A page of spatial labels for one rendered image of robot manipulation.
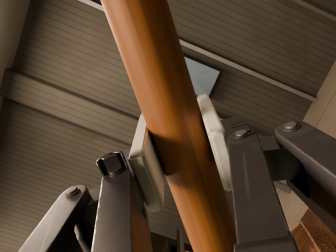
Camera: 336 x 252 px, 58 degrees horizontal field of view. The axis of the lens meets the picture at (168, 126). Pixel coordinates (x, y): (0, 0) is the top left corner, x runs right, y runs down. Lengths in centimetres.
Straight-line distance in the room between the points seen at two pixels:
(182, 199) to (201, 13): 342
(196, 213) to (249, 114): 363
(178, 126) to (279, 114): 377
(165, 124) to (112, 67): 343
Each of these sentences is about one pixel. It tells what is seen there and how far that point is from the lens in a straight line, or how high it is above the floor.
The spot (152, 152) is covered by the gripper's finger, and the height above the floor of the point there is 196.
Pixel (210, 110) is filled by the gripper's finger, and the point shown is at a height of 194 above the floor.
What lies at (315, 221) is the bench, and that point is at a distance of 233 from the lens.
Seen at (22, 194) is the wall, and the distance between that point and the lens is 436.
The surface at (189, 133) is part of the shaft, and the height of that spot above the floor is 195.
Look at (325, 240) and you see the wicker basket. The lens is 217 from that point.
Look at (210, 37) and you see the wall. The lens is 357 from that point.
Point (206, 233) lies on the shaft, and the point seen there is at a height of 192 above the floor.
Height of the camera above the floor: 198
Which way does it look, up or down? 8 degrees down
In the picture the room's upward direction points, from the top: 69 degrees counter-clockwise
